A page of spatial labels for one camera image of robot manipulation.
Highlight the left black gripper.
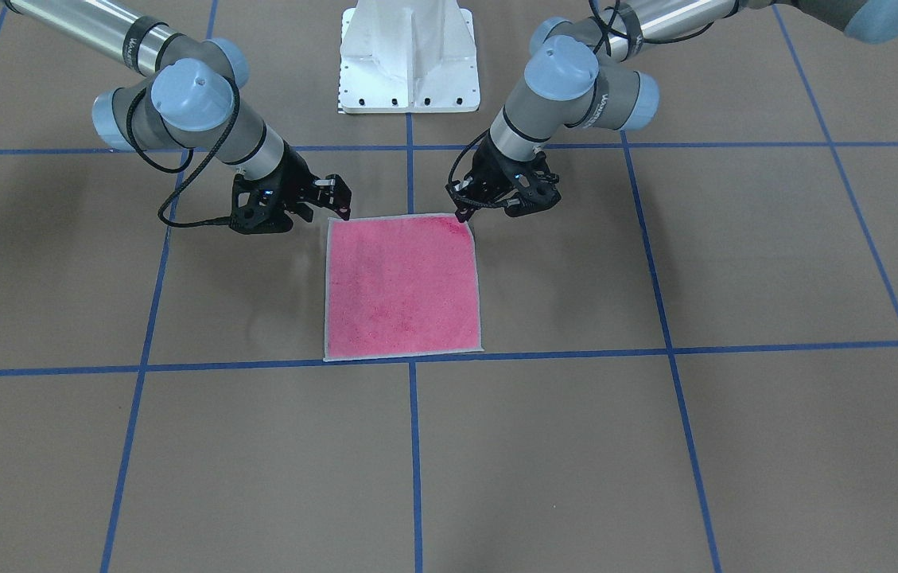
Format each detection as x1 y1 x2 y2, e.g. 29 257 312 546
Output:
445 135 562 224

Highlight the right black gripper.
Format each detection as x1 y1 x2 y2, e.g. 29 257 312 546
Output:
268 146 352 224

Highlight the pink and grey towel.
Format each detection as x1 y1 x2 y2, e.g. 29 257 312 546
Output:
324 213 484 362

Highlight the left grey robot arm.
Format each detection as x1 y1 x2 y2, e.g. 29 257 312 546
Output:
445 1 770 224

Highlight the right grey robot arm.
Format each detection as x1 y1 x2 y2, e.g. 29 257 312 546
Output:
5 1 352 235

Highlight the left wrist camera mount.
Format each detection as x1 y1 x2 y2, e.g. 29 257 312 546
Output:
513 151 560 198

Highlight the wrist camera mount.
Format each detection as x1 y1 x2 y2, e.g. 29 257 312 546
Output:
513 151 560 198
227 174 294 235

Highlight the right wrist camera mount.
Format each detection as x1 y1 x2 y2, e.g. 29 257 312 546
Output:
227 174 294 235

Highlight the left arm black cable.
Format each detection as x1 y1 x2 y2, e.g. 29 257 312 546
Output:
445 0 720 212

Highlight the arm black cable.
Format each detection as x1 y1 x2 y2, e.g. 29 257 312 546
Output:
125 76 243 229
445 0 720 212

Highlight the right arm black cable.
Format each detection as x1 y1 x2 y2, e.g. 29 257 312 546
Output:
125 76 243 229

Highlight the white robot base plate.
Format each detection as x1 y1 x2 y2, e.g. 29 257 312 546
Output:
337 1 481 114

